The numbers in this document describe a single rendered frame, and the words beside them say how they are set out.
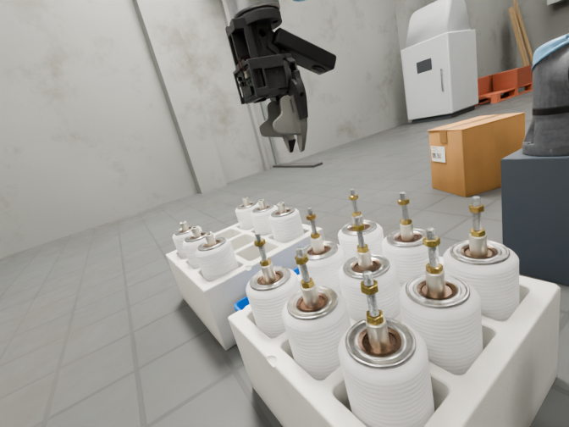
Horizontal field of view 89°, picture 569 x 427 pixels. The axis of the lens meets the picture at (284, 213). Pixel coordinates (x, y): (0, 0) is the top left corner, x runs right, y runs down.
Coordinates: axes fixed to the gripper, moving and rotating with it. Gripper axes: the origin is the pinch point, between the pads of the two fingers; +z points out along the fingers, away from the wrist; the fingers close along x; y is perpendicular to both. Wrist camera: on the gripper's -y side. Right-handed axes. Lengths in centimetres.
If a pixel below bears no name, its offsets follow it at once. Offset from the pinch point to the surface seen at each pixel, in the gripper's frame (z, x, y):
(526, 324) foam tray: 28.3, 29.4, -10.7
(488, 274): 22.2, 25.3, -10.3
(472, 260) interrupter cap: 21.0, 22.8, -10.9
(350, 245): 23.0, 0.3, -6.7
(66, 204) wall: 18, -285, 92
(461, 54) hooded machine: -32, -222, -405
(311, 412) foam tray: 30.2, 19.7, 18.0
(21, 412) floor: 46, -38, 71
